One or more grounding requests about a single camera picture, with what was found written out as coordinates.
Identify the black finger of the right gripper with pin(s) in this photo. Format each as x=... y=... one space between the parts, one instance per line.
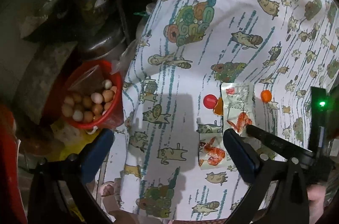
x=316 y=162

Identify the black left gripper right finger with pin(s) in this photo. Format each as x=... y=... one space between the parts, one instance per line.
x=289 y=203

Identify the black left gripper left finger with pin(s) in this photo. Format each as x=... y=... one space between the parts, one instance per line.
x=59 y=192

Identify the small white shrimp packet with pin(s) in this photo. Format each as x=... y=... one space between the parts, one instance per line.
x=238 y=107

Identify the red bottle cap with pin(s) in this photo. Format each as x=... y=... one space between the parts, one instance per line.
x=210 y=101

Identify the white shrimp snack packet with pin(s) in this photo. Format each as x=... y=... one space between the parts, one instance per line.
x=212 y=153

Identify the person hand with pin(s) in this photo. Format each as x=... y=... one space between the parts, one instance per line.
x=316 y=197

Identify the yellow plastic bag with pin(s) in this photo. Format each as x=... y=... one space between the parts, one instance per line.
x=68 y=140

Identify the pink plastic basket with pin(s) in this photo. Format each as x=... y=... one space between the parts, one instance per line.
x=110 y=188

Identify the red bucket of eggs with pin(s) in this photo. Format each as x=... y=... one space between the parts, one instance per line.
x=92 y=97

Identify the orange bottle cap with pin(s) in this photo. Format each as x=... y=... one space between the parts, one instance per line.
x=266 y=96

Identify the cat print tablecloth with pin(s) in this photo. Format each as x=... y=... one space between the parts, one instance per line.
x=187 y=49

